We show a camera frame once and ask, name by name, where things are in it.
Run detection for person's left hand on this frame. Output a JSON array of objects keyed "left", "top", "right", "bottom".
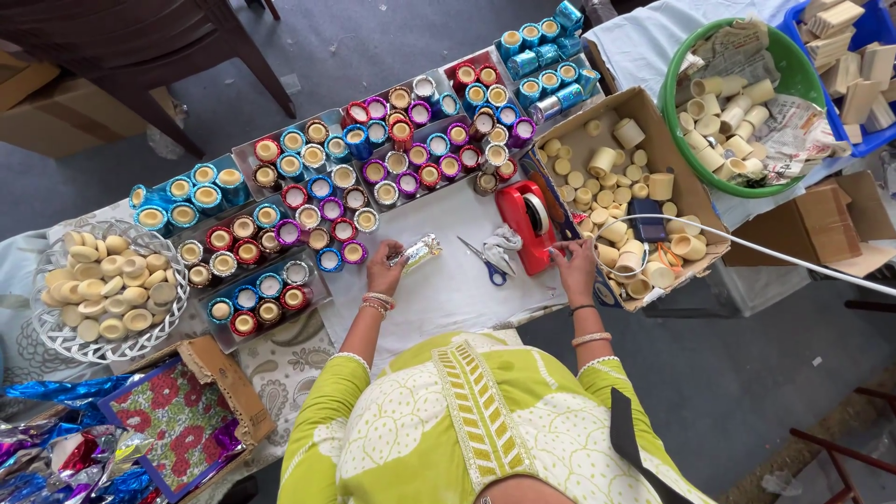
[{"left": 365, "top": 239, "right": 408, "bottom": 300}]

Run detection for person's right hand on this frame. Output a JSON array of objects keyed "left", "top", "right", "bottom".
[{"left": 547, "top": 237, "right": 601, "bottom": 309}]

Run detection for silver foil cup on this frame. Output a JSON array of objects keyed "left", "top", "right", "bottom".
[{"left": 389, "top": 233, "right": 443, "bottom": 275}]

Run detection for red tape dispenser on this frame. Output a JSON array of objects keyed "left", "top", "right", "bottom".
[{"left": 495, "top": 180, "right": 561, "bottom": 277}]

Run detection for gold and pink bangles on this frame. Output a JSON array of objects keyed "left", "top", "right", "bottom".
[{"left": 360, "top": 290, "right": 397, "bottom": 322}]

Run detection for crumpled white cloth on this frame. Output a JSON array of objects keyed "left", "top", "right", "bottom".
[{"left": 482, "top": 224, "right": 524, "bottom": 275}]

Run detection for heap of plain cream cups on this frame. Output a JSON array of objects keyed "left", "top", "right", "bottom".
[{"left": 542, "top": 118, "right": 708, "bottom": 301}]

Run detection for white paper sheet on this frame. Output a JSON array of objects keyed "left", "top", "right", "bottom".
[{"left": 318, "top": 175, "right": 569, "bottom": 368}]

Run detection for silver metal tray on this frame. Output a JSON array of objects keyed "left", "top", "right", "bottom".
[
  {"left": 231, "top": 107, "right": 351, "bottom": 203},
  {"left": 199, "top": 248, "right": 334, "bottom": 354},
  {"left": 491, "top": 28, "right": 606, "bottom": 130}
]

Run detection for spread of multicoloured foil cups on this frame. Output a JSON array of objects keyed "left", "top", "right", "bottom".
[{"left": 177, "top": 62, "right": 539, "bottom": 338}]

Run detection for open cardboard box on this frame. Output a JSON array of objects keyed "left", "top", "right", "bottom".
[{"left": 519, "top": 86, "right": 732, "bottom": 313}]

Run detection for patterned grey tablecloth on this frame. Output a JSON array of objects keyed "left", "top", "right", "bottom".
[{"left": 0, "top": 199, "right": 338, "bottom": 456}]

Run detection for green and white kurta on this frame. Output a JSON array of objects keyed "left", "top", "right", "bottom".
[{"left": 277, "top": 329, "right": 716, "bottom": 504}]

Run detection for cluster of turquoise foil cups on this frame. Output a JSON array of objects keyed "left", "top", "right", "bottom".
[
  {"left": 498, "top": 0, "right": 603, "bottom": 126},
  {"left": 128, "top": 162, "right": 251, "bottom": 236}
]

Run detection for torn cardboard carton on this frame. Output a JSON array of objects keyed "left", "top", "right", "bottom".
[{"left": 21, "top": 334, "right": 277, "bottom": 504}]

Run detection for pale blue cloth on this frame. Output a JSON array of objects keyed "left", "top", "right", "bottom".
[{"left": 582, "top": 0, "right": 896, "bottom": 232}]

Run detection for green basin with cream cups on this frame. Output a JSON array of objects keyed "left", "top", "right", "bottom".
[{"left": 658, "top": 17, "right": 852, "bottom": 199}]

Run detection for small brown cardboard box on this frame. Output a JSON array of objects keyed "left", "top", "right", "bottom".
[{"left": 722, "top": 170, "right": 896, "bottom": 280}]

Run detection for floral tray with blue rim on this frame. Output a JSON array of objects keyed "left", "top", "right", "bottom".
[{"left": 98, "top": 356, "right": 247, "bottom": 504}]

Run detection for pile of cream lids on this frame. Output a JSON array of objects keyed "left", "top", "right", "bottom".
[{"left": 41, "top": 230, "right": 179, "bottom": 343}]

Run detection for dark brown wooden chair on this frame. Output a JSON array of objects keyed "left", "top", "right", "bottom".
[{"left": 0, "top": 0, "right": 298, "bottom": 161}]

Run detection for blue crate of wooden blocks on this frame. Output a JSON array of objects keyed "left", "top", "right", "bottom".
[{"left": 777, "top": 0, "right": 896, "bottom": 158}]

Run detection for brown cardboard boxes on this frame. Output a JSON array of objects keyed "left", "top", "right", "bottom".
[{"left": 0, "top": 49, "right": 179, "bottom": 161}]

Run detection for heap of shiny foil sheets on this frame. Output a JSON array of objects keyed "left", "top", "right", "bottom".
[{"left": 0, "top": 373, "right": 158, "bottom": 504}]

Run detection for blue handled scissors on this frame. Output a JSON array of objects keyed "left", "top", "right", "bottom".
[{"left": 457, "top": 236, "right": 508, "bottom": 287}]

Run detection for white cable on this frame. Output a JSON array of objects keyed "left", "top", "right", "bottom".
[{"left": 592, "top": 213, "right": 896, "bottom": 298}]

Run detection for black strap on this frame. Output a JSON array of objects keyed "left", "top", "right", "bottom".
[{"left": 609, "top": 386, "right": 695, "bottom": 504}]

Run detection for red metal stool frame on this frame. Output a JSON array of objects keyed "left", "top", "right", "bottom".
[{"left": 790, "top": 385, "right": 896, "bottom": 504}]

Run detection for white wire basket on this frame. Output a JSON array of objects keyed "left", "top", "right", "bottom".
[{"left": 29, "top": 218, "right": 191, "bottom": 364}]

